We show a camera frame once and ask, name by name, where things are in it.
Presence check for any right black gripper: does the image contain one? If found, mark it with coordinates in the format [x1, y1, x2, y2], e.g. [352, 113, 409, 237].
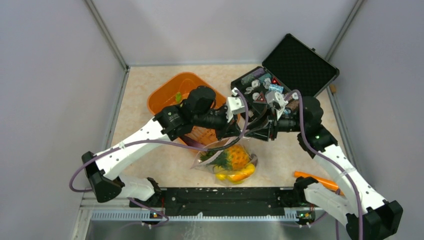
[244, 105, 306, 141]

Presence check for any orange pineapple toy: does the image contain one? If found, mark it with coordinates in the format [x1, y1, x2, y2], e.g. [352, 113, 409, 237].
[208, 144, 251, 171]

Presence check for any clear zip top bag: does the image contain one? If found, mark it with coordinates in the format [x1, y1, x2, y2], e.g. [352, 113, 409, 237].
[190, 139, 258, 186]

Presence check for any white radish with leaves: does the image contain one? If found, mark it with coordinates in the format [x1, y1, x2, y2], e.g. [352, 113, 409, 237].
[199, 151, 216, 162]

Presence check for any yellow banana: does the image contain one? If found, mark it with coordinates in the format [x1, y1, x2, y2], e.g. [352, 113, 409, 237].
[242, 163, 256, 176]

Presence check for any orange yellow mango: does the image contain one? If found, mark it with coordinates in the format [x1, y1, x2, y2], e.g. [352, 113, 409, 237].
[226, 169, 254, 183]

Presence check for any yellow bell pepper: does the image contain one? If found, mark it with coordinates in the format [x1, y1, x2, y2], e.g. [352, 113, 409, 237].
[215, 172, 228, 181]

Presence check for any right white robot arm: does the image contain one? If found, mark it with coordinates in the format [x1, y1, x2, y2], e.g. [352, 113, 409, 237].
[247, 92, 403, 240]

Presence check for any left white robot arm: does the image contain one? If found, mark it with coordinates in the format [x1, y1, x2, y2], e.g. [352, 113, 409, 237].
[81, 85, 249, 207]

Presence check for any purple eggplant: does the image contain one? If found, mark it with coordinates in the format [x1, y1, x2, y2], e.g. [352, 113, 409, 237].
[180, 135, 205, 149]

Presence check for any black open carrying case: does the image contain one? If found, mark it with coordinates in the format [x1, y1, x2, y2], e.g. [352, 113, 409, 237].
[230, 33, 340, 119]

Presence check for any orange plastic basket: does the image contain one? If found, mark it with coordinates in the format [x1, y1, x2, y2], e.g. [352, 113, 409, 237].
[147, 72, 227, 146]

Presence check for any orange carrot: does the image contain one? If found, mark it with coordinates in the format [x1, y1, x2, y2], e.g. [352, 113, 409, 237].
[293, 171, 339, 192]

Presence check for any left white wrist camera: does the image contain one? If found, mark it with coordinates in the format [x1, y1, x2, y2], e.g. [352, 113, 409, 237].
[225, 87, 247, 123]

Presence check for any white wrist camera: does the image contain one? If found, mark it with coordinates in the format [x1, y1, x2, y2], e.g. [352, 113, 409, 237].
[225, 87, 247, 123]
[265, 91, 289, 121]

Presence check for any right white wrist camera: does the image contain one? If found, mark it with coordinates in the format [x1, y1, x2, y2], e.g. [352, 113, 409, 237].
[265, 91, 289, 121]

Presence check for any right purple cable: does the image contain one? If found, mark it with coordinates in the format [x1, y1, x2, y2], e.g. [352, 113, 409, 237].
[284, 89, 365, 240]

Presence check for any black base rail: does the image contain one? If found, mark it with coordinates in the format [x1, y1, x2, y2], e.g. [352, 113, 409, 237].
[141, 187, 316, 220]

